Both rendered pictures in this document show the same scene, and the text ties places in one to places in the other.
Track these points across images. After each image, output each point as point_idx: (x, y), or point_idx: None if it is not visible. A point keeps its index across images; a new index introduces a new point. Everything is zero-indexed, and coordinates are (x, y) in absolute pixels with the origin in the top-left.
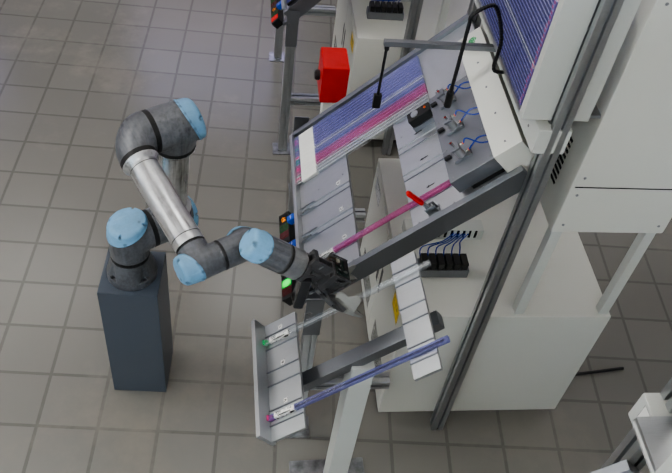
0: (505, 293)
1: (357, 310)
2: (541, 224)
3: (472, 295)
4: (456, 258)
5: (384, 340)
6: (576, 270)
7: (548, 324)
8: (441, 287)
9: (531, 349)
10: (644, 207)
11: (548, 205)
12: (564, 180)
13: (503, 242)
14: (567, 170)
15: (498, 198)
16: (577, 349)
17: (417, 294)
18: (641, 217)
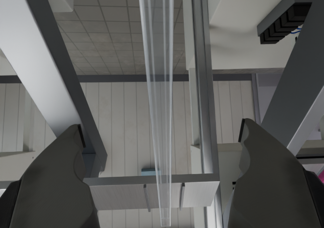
0: (223, 42)
1: (84, 146)
2: (272, 60)
3: (233, 27)
4: (276, 38)
5: (51, 96)
6: (224, 65)
7: (192, 47)
8: (259, 7)
9: (191, 16)
10: (195, 169)
11: (225, 162)
12: (222, 198)
13: (211, 147)
14: (224, 207)
15: (228, 213)
16: (185, 33)
17: (111, 205)
18: (194, 160)
